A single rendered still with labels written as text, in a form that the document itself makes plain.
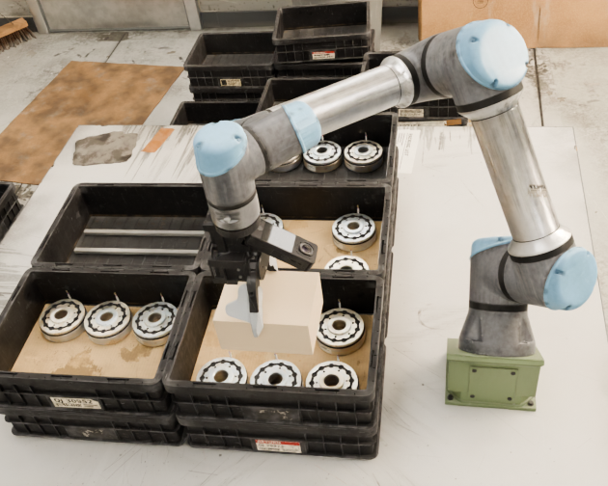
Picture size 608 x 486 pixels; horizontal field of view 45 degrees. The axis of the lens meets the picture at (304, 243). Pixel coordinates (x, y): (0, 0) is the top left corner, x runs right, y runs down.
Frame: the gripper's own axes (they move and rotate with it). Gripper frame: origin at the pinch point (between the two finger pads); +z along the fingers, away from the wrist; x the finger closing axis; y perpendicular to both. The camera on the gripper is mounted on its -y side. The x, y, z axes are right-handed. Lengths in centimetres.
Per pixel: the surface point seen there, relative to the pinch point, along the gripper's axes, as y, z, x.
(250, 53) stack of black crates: 64, 72, -215
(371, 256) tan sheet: -12, 27, -40
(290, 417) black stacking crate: -1.2, 26.2, 5.0
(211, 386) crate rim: 12.5, 17.4, 5.3
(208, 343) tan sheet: 19.8, 27.2, -12.0
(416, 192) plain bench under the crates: -20, 40, -79
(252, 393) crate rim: 4.9, 18.4, 5.7
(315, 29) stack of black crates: 32, 60, -214
